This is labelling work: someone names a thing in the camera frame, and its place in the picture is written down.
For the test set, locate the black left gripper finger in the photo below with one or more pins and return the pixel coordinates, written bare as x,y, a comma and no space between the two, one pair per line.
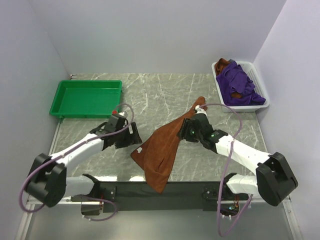
134,135
124,142

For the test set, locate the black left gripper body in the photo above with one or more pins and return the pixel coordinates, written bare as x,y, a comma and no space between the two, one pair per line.
124,132

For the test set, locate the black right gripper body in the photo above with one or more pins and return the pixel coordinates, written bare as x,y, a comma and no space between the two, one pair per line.
194,136

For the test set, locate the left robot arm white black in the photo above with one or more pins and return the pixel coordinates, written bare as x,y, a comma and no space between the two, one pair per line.
48,181

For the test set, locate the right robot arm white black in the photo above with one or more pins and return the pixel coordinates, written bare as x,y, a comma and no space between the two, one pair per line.
272,178

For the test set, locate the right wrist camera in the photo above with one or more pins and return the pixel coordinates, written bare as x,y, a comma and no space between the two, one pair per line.
200,110

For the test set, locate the brown towel in basket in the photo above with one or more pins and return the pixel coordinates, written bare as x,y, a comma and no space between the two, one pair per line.
219,67

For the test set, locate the white plastic basket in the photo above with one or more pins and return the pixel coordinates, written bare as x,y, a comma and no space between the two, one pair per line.
260,88

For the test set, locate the brown towel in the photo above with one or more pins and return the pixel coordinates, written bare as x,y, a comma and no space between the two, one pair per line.
219,67
156,156

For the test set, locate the green plastic tray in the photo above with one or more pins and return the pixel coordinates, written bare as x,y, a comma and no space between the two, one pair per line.
92,99

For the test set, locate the purple towel in basket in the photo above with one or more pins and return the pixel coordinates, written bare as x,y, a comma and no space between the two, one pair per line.
234,79

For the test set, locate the black base bar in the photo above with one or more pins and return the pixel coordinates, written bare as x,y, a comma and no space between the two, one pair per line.
179,195

